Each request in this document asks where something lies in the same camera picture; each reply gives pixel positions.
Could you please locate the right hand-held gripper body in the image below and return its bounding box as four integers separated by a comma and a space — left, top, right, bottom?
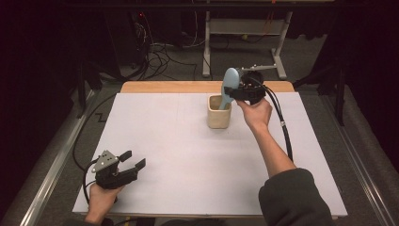
232, 63, 279, 106

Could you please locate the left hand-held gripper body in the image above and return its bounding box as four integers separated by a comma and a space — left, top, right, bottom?
90, 150, 139, 190

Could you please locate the light blue rice scoop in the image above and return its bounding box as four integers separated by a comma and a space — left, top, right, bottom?
218, 67, 241, 111

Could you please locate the beige square ceramic cup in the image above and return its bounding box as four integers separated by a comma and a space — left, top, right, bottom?
206, 94, 232, 130

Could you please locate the person's left hand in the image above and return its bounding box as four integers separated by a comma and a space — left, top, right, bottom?
84, 183, 125, 224

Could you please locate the person's right hand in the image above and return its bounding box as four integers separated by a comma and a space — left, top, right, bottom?
236, 97, 274, 134

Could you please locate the white paper sheet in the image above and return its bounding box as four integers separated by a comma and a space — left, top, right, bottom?
72, 91, 348, 218

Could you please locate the wooden table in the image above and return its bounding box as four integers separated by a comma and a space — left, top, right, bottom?
82, 80, 340, 220

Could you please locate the dark metal stand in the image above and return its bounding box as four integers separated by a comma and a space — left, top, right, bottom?
74, 60, 103, 119
293, 62, 347, 127

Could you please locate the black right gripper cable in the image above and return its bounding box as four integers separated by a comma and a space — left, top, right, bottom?
250, 76, 295, 163

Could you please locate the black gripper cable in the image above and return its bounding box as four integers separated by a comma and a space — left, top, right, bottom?
72, 93, 118, 205
250, 76, 295, 163

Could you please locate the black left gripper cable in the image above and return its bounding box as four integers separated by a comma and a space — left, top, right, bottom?
72, 93, 118, 205

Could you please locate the aluminium floor rail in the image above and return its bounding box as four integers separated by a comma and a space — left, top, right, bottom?
319, 93, 394, 226
18, 89, 97, 226

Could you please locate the white metal stand frame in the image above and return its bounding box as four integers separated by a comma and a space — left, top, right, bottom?
201, 10, 295, 81

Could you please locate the tangle of floor cables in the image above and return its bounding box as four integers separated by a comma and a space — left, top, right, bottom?
131, 12, 200, 82

